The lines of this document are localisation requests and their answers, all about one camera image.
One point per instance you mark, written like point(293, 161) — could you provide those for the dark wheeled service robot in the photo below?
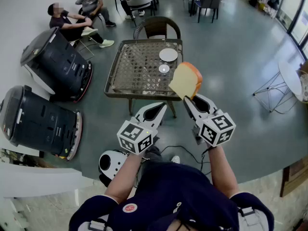
point(36, 124)
point(60, 64)

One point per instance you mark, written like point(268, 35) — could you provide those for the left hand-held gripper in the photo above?
point(134, 136)

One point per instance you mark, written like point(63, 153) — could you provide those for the wooden cabinet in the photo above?
point(296, 177)

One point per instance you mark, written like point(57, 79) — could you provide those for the person's white shoe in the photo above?
point(175, 159)

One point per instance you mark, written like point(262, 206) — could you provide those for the grey dining chair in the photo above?
point(140, 0)
point(209, 0)

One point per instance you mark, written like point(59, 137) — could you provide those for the sliced bread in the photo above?
point(184, 80)

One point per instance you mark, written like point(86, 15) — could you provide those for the white round plate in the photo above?
point(168, 55)

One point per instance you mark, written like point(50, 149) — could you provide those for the person's right forearm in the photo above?
point(221, 172)

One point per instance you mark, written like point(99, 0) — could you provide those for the wicker glass-top table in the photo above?
point(134, 66)

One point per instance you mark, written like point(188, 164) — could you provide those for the glass door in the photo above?
point(292, 1)

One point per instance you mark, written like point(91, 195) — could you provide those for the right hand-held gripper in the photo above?
point(216, 129)

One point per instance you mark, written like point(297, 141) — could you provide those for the person's left forearm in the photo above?
point(122, 177)

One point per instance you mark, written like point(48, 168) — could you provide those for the white round floor device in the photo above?
point(110, 162)

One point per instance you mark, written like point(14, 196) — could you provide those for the dark wicker chair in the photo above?
point(156, 25)

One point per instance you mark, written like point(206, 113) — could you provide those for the person's grey trousers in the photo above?
point(154, 154)

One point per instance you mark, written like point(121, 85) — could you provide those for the white round side table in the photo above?
point(290, 76)

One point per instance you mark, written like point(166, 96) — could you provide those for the person's navy shirt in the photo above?
point(173, 189)

